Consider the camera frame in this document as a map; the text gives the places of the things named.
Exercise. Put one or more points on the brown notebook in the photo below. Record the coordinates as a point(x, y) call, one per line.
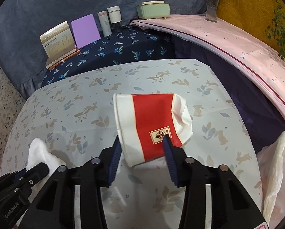
point(61, 58)

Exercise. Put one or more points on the glass vase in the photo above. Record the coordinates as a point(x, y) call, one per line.
point(212, 9)

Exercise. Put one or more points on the white lidded jar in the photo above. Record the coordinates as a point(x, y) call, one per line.
point(114, 14)

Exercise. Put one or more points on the navy leaf print cloth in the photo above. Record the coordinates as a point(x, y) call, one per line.
point(123, 50)

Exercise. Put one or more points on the dark purple cloth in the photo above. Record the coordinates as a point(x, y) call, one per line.
point(228, 81)

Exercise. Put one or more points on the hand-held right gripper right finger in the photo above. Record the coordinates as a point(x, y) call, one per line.
point(168, 157)

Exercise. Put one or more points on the grey-blue curtain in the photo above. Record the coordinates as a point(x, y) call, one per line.
point(49, 2)

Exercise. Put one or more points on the white plastic bag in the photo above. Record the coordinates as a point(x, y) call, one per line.
point(278, 171)

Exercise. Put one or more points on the rabbit print tablecloth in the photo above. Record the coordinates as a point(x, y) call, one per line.
point(85, 114)

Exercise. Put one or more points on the white tissue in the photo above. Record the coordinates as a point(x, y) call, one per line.
point(43, 152)

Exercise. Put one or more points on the red and white paper cup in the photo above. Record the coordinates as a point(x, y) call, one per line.
point(154, 121)

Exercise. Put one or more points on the white tube bottle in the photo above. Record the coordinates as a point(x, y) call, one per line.
point(105, 23)

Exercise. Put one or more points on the yellow curtain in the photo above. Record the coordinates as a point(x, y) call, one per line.
point(242, 7)

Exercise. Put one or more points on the purple board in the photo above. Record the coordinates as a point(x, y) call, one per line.
point(85, 31)

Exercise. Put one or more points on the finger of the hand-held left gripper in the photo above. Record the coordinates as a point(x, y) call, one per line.
point(37, 171)

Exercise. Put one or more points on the cream printed box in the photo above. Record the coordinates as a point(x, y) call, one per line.
point(57, 40)

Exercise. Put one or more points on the pink cloth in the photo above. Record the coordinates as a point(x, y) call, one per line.
point(228, 43)

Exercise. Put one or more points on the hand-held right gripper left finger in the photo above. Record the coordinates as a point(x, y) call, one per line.
point(115, 159)

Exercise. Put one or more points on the pale green box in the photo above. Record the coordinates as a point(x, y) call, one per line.
point(153, 10)

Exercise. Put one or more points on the green leafy plant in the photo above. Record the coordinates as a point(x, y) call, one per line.
point(283, 28)

